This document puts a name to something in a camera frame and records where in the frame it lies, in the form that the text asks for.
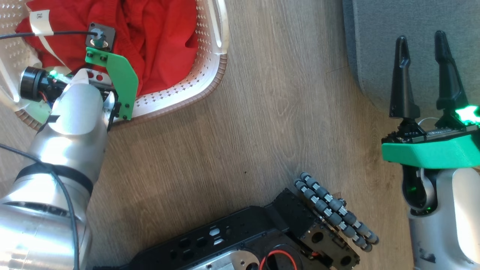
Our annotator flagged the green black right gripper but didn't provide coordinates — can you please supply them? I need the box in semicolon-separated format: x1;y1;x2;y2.
381;31;480;170

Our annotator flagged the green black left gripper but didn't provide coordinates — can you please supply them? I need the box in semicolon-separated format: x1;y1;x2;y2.
19;47;140;130

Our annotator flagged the red clothing garment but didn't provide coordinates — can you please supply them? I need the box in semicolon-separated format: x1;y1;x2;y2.
15;0;200;97

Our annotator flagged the grey sofa seat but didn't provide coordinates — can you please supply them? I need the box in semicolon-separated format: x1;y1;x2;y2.
342;0;480;113

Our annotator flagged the cream perforated laundry basket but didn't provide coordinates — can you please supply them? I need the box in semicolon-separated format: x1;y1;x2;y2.
0;0;230;132

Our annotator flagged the grey roller mecanum wheel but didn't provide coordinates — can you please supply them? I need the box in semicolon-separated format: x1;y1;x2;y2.
294;172;380;252

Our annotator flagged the white cable label tag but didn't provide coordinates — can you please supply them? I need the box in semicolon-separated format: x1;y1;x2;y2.
29;10;55;37

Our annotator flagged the red wire loop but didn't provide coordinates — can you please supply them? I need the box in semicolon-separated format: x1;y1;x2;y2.
258;249;299;270

